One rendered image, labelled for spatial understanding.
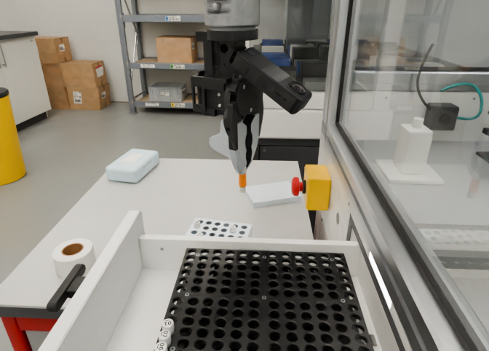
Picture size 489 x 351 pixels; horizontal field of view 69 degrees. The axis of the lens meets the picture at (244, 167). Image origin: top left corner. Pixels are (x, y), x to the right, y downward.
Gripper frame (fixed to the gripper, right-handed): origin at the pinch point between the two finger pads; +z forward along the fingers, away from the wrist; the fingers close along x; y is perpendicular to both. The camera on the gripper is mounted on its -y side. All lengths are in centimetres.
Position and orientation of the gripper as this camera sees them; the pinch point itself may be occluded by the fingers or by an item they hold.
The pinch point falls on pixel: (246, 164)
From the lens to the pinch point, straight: 55.9
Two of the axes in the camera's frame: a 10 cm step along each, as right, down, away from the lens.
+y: -8.6, -2.1, 4.6
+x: -5.1, 3.6, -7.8
